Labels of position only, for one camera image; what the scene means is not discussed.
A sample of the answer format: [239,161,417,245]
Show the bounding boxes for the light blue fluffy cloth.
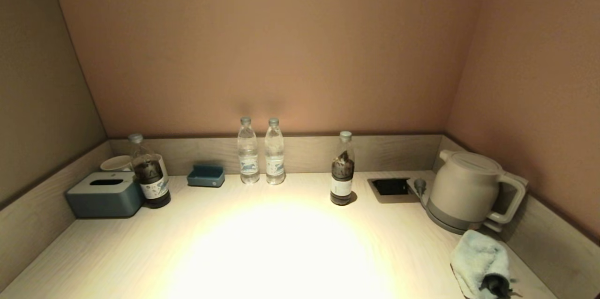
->
[450,230,516,299]

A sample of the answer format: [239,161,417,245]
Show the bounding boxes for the clear water bottle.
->
[264,118,286,185]
[237,117,260,184]

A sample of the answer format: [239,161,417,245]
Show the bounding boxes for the slim dark drink bottle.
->
[330,131,355,206]

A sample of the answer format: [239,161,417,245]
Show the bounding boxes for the small blue tray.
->
[187,164,225,188]

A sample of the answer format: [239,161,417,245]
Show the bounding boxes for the recessed desk power socket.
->
[368,178,420,204]

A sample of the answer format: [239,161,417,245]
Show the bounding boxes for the wide dark drink bottle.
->
[127,133,171,209]

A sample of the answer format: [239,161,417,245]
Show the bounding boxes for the grey kettle base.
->
[426,198,509,235]

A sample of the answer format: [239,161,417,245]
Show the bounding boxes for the white electric kettle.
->
[429,149,529,224]

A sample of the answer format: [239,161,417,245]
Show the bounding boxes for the white ceramic cup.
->
[100,155,133,172]

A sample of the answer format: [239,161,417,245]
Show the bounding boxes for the grey-blue tissue box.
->
[65,172,144,218]

